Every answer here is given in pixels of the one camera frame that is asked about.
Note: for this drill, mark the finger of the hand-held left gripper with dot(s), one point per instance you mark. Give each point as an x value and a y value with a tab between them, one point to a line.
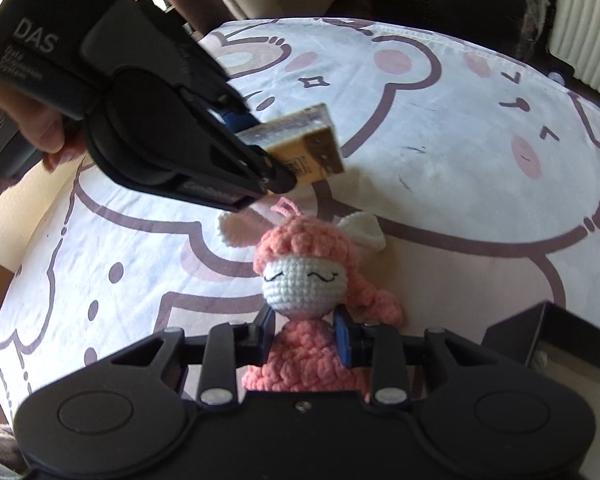
260	170
235	119

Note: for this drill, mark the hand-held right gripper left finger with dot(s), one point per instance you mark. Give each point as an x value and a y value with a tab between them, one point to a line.
263	345

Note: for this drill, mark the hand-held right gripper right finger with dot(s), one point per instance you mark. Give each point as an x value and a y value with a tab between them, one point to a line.
342	342

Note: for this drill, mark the yellow tissue pack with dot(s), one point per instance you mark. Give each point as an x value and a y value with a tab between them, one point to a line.
305	155

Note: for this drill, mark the pink crochet doll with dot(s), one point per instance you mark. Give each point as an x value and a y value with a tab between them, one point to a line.
300	285

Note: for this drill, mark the black cardboard box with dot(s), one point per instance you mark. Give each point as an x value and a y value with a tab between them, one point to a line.
555	330

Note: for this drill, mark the person's left hand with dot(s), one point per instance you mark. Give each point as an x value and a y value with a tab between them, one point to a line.
50	135

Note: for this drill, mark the bear printed blanket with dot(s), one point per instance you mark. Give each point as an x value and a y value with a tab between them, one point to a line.
455	160

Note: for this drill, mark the black suitcase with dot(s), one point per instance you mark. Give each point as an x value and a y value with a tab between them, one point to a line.
455	5

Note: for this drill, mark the brown fuzzy cloth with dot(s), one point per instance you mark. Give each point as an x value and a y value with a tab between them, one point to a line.
0	452

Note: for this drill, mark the white ribbed suitcase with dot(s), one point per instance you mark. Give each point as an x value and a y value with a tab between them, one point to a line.
590	20

